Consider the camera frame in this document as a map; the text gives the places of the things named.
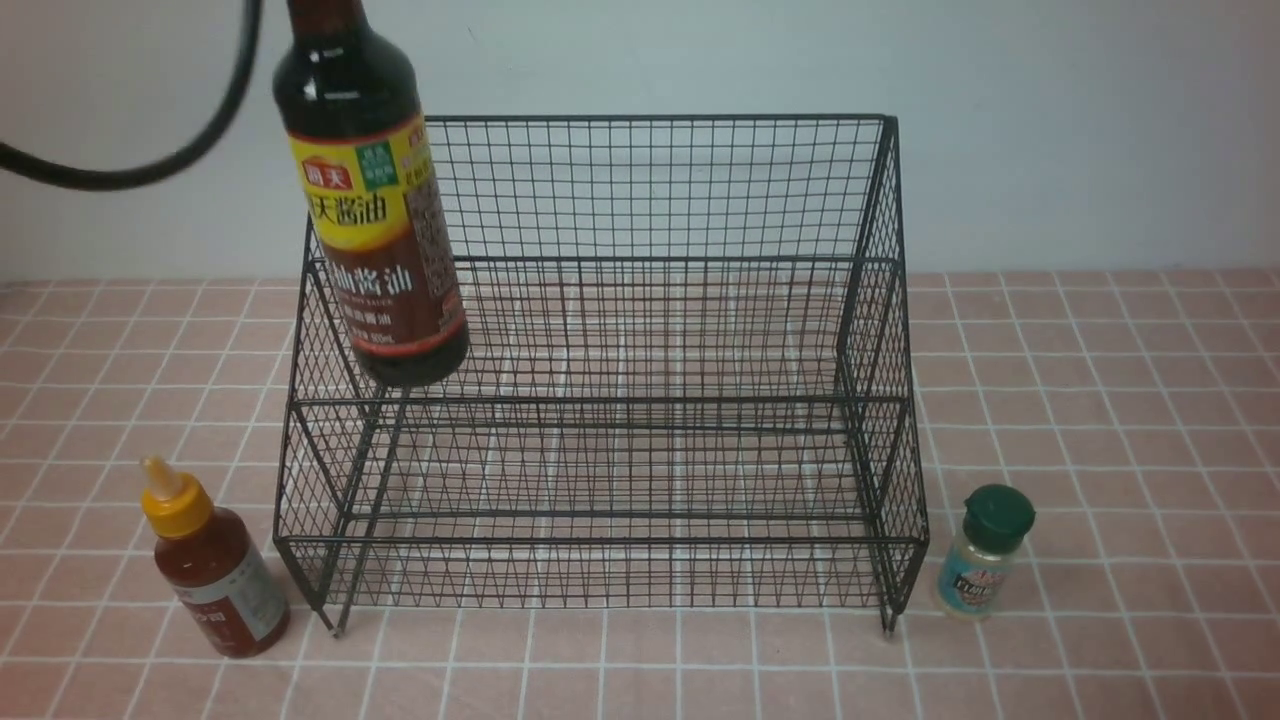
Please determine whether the dark soy sauce bottle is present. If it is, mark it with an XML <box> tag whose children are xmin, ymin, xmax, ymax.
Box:
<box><xmin>273</xmin><ymin>1</ymin><xmax>468</xmax><ymax>387</ymax></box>

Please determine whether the green-capped white pepper shaker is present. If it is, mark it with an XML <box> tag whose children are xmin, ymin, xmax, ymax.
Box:
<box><xmin>934</xmin><ymin>484</ymin><xmax>1036</xmax><ymax>620</ymax></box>

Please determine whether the yellow-capped red sauce bottle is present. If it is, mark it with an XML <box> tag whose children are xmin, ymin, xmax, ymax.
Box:
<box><xmin>140</xmin><ymin>456</ymin><xmax>291</xmax><ymax>659</ymax></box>

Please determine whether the pink checkered tablecloth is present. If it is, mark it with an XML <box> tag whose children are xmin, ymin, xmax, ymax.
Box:
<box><xmin>3</xmin><ymin>270</ymin><xmax>1277</xmax><ymax>719</ymax></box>

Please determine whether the black wire mesh rack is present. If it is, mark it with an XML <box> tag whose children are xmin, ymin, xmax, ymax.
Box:
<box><xmin>273</xmin><ymin>113</ymin><xmax>931</xmax><ymax>634</ymax></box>

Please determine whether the black cable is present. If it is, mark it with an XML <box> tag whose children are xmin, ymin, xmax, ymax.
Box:
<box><xmin>0</xmin><ymin>0</ymin><xmax>264</xmax><ymax>192</ymax></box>

